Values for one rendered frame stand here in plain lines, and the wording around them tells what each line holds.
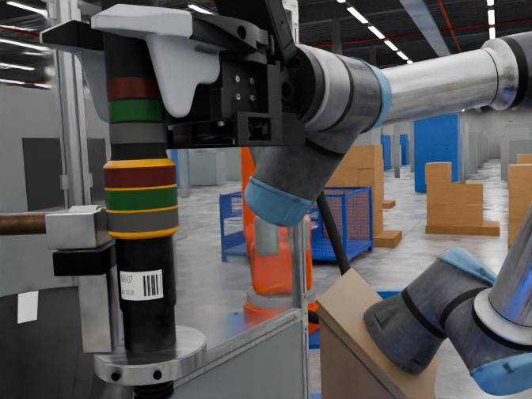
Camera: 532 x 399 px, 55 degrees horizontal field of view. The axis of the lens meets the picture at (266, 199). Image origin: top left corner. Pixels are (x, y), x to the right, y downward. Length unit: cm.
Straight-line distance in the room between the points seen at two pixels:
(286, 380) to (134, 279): 154
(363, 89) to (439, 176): 898
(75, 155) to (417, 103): 72
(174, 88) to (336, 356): 73
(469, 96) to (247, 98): 41
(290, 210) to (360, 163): 771
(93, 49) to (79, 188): 82
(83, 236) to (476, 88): 54
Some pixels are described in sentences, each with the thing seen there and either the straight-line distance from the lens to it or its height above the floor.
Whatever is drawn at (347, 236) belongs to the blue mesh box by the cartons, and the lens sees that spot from 679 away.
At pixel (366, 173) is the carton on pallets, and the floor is 114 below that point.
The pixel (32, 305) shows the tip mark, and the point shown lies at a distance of 53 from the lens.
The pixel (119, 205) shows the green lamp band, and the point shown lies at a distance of 31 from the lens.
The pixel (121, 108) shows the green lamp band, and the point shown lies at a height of 158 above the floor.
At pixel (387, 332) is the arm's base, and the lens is 99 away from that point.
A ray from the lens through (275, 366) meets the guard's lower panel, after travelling 177.
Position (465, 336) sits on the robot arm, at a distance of 90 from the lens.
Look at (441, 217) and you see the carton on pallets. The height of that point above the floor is 28.
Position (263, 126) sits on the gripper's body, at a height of 157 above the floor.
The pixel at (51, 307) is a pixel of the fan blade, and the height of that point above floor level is 142.
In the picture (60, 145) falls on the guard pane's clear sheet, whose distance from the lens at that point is 114.
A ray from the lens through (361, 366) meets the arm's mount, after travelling 96.
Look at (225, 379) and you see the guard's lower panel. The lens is 157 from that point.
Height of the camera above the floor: 155
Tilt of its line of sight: 5 degrees down
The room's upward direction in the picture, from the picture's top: 2 degrees counter-clockwise
